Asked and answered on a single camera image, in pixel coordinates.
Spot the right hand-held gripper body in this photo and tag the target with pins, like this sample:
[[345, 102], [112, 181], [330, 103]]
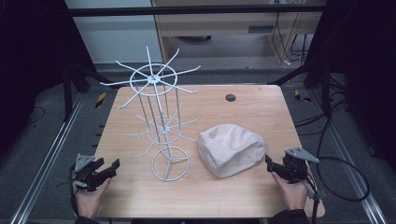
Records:
[[295, 166]]

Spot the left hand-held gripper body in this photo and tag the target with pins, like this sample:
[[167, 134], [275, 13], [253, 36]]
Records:
[[84, 169]]

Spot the pale pink cloth hat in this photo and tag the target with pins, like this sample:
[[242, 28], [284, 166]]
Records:
[[230, 149]]

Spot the person's right hand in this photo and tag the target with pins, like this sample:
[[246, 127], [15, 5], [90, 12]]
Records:
[[292, 194]]

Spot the person's left hand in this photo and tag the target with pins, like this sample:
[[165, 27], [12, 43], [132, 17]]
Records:
[[90, 199]]

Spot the yellow black striped tape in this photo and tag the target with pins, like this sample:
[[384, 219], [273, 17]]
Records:
[[301, 96], [100, 100]]

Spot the black metal stand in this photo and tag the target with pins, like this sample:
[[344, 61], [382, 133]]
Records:
[[325, 90], [67, 93]]

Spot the white cabinet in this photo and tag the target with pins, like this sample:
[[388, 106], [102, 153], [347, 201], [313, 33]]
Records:
[[115, 34]]

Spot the light wooden desk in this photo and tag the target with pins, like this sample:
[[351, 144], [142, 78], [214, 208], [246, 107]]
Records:
[[224, 25]]

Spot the aluminium floor rail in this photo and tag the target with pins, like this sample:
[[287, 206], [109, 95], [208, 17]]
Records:
[[46, 155], [351, 174]]

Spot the black horizontal frame bar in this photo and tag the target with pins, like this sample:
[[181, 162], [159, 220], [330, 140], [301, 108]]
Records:
[[193, 10]]

